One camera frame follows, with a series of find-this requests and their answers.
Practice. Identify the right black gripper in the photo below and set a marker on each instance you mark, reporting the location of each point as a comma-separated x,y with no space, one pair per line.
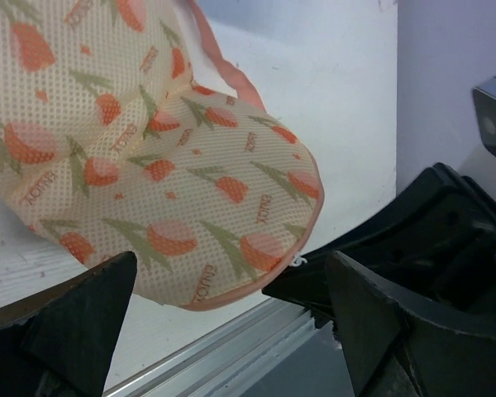
437,238

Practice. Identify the aluminium mounting rail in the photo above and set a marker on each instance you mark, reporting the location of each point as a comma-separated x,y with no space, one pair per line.
164,351

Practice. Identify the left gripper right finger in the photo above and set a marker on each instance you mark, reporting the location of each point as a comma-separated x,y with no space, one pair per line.
399,343

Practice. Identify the floral mesh laundry bag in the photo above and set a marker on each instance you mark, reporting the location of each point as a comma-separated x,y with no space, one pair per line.
109,144

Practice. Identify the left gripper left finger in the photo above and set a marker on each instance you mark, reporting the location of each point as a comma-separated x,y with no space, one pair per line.
60,341

